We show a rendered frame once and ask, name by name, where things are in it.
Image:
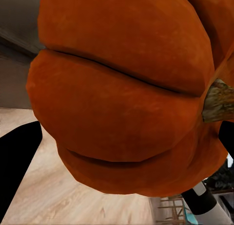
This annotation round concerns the pumpkin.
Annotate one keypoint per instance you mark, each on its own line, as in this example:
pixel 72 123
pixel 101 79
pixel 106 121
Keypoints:
pixel 135 91

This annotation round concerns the cabinet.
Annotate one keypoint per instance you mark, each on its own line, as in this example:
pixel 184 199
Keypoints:
pixel 19 45

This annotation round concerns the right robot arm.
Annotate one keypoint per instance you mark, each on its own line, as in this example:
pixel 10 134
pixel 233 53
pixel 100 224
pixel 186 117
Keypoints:
pixel 205 207

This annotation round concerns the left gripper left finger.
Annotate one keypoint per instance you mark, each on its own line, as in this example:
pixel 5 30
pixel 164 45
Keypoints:
pixel 17 149

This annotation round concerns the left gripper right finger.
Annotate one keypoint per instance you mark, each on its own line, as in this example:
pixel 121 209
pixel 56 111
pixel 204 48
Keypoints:
pixel 226 136

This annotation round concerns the fixed window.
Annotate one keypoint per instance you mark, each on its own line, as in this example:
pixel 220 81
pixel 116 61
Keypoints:
pixel 222 181

